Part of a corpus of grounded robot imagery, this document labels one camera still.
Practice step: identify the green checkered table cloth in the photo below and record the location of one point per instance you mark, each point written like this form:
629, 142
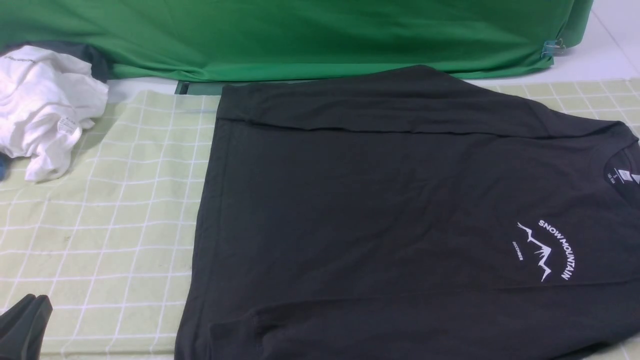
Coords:
112, 243

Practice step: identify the dark green flat board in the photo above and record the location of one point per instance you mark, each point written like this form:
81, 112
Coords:
214, 88

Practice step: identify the crumpled white shirt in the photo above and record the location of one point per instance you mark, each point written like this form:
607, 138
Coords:
47, 100

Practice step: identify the dark gray long-sleeve shirt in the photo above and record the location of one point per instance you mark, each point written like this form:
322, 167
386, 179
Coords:
409, 215

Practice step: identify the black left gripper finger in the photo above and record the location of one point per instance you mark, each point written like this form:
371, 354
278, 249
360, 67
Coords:
23, 326

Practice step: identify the blue object at edge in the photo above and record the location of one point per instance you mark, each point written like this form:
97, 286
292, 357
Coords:
4, 166

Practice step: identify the green backdrop cloth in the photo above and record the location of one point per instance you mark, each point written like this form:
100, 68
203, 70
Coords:
267, 40

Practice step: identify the teal binder clip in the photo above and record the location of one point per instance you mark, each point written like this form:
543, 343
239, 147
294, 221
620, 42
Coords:
552, 48

